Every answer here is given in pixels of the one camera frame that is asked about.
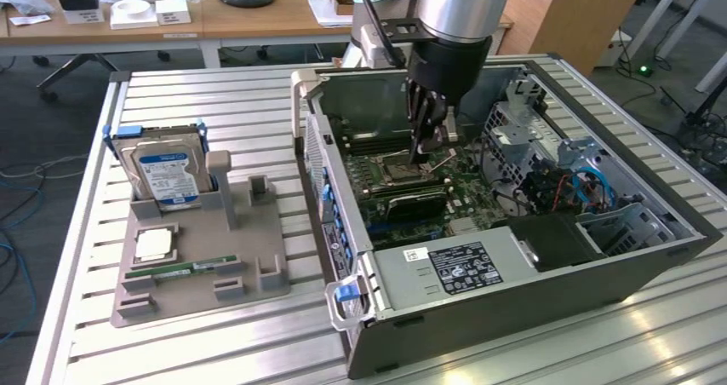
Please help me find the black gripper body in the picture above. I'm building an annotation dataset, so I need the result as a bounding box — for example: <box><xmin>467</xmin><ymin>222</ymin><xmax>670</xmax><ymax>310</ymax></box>
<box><xmin>405</xmin><ymin>37</ymin><xmax>493</xmax><ymax>106</ymax></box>

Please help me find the green graphics card black cooler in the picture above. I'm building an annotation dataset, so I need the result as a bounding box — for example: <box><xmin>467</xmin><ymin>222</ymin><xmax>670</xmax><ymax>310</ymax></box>
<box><xmin>384</xmin><ymin>192</ymin><xmax>451</xmax><ymax>223</ymax></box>

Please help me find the CPU socket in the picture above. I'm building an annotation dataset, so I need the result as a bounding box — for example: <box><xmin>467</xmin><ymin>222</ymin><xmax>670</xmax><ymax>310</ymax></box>
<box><xmin>373</xmin><ymin>152</ymin><xmax>439</xmax><ymax>186</ymax></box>

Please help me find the green motherboard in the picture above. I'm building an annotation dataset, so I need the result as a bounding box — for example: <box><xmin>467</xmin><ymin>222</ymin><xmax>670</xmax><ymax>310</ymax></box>
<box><xmin>337</xmin><ymin>131</ymin><xmax>512</xmax><ymax>250</ymax></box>

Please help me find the white paper stack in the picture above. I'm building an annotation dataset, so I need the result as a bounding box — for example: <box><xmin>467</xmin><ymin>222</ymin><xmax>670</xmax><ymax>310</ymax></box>
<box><xmin>308</xmin><ymin>0</ymin><xmax>356</xmax><ymax>28</ymax></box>

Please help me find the silver chipset heatsink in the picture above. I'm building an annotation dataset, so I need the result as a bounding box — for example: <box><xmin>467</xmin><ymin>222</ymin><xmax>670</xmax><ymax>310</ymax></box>
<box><xmin>445</xmin><ymin>218</ymin><xmax>479</xmax><ymax>236</ymax></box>

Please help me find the wooden desk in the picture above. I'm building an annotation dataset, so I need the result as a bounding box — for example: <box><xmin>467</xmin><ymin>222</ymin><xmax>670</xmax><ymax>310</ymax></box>
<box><xmin>0</xmin><ymin>0</ymin><xmax>516</xmax><ymax>58</ymax></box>

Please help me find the gray power supply unit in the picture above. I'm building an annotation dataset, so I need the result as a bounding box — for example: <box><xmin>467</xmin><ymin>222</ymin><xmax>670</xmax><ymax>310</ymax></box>
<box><xmin>363</xmin><ymin>227</ymin><xmax>539</xmax><ymax>313</ymax></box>

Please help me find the gray plastic parts rack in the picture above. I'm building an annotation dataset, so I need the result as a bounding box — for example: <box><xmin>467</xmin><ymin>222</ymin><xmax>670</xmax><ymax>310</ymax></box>
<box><xmin>111</xmin><ymin>148</ymin><xmax>295</xmax><ymax>329</ymax></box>

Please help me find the silver disk bay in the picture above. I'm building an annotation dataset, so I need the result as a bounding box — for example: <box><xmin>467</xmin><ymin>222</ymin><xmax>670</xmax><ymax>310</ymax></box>
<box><xmin>576</xmin><ymin>201</ymin><xmax>692</xmax><ymax>256</ymax></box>

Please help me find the hard disk with blue caddy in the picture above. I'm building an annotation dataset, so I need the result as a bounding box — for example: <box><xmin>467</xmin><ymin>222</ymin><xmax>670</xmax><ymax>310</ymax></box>
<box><xmin>101</xmin><ymin>118</ymin><xmax>220</xmax><ymax>211</ymax></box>

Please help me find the gray open PC case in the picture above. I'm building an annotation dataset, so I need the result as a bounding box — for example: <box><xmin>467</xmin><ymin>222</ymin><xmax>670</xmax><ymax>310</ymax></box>
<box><xmin>288</xmin><ymin>59</ymin><xmax>726</xmax><ymax>380</ymax></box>

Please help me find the small white box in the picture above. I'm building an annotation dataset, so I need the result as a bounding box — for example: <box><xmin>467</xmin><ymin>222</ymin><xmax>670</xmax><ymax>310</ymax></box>
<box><xmin>155</xmin><ymin>0</ymin><xmax>191</xmax><ymax>26</ymax></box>

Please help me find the green RAM stick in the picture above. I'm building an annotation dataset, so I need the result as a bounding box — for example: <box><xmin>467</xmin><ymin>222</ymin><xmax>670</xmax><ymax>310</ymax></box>
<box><xmin>124</xmin><ymin>255</ymin><xmax>239</xmax><ymax>278</ymax></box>

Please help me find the silver CPU chip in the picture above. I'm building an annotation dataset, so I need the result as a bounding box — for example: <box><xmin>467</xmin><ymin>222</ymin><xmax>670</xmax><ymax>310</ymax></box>
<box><xmin>133</xmin><ymin>229</ymin><xmax>175</xmax><ymax>262</ymax></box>

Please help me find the flat white box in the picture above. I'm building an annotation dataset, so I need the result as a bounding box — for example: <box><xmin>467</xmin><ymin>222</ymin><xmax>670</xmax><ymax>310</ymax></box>
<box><xmin>108</xmin><ymin>8</ymin><xmax>160</xmax><ymax>31</ymax></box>

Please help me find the white tape roll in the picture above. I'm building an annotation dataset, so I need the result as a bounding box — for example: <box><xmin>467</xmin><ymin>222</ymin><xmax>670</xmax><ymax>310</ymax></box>
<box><xmin>112</xmin><ymin>0</ymin><xmax>152</xmax><ymax>20</ymax></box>

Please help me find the gray chair base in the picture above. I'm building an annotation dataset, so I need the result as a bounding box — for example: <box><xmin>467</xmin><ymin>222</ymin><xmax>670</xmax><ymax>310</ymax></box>
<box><xmin>36</xmin><ymin>52</ymin><xmax>124</xmax><ymax>103</ymax></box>

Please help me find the white box with black top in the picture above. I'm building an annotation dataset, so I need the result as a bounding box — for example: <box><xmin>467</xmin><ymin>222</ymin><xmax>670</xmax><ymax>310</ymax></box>
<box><xmin>57</xmin><ymin>0</ymin><xmax>103</xmax><ymax>25</ymax></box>

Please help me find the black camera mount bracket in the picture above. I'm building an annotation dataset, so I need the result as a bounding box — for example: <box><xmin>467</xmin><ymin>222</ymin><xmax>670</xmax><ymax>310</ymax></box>
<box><xmin>379</xmin><ymin>17</ymin><xmax>439</xmax><ymax>45</ymax></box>

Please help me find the black camera cable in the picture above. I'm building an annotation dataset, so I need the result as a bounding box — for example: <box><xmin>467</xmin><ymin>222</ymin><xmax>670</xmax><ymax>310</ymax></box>
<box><xmin>356</xmin><ymin>0</ymin><xmax>401</xmax><ymax>65</ymax></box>

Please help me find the blue SATA wire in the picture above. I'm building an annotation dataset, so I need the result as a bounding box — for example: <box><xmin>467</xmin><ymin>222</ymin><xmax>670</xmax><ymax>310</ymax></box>
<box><xmin>569</xmin><ymin>167</ymin><xmax>618</xmax><ymax>210</ymax></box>

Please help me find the white table frame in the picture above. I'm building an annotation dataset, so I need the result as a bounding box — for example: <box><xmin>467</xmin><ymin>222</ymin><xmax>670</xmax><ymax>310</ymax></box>
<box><xmin>622</xmin><ymin>0</ymin><xmax>727</xmax><ymax>93</ymax></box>

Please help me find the white floor cable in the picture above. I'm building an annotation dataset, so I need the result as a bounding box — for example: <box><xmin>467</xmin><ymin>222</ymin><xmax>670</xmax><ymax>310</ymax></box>
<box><xmin>0</xmin><ymin>154</ymin><xmax>87</xmax><ymax>181</ymax></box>

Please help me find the blue floor cable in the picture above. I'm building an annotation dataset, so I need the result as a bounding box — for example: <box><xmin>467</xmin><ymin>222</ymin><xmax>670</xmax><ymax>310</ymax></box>
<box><xmin>0</xmin><ymin>180</ymin><xmax>44</xmax><ymax>343</ymax></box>

